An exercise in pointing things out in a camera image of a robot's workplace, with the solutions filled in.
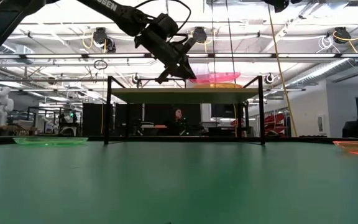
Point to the translucent green plate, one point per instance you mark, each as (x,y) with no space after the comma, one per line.
(50,141)

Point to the wooden shelf with black frame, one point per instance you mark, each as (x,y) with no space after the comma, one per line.
(182,95)

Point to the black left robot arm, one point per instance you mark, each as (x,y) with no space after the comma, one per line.
(117,9)

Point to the translucent pink plate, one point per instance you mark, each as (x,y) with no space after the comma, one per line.
(219,77)

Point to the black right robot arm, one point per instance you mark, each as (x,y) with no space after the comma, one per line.
(280,4)

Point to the black monitor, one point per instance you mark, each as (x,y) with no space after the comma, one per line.
(224,110)

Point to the red stacked chairs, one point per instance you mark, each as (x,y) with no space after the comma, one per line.
(273,124)

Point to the black table frame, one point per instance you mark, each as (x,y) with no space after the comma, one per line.
(166,139)

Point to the green table mat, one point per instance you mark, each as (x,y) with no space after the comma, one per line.
(179,186)

